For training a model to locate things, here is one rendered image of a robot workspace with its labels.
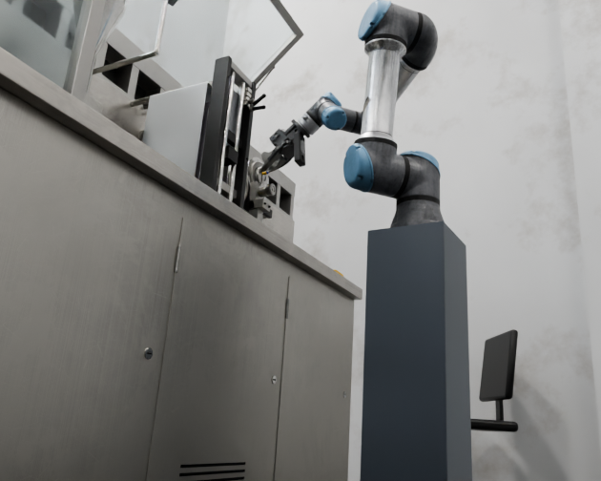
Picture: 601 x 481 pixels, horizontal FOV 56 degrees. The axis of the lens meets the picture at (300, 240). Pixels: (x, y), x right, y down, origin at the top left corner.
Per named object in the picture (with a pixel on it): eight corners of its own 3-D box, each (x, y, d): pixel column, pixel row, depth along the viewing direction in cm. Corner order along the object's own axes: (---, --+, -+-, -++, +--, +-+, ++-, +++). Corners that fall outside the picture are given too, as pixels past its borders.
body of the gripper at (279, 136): (277, 148, 206) (300, 125, 205) (289, 162, 202) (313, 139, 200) (266, 138, 200) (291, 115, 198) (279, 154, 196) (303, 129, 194)
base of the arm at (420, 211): (454, 243, 151) (453, 209, 154) (436, 224, 139) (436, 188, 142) (401, 248, 159) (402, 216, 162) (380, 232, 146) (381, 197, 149)
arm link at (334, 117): (360, 114, 185) (350, 106, 194) (329, 105, 181) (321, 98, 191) (352, 136, 188) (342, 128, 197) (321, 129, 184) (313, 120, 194)
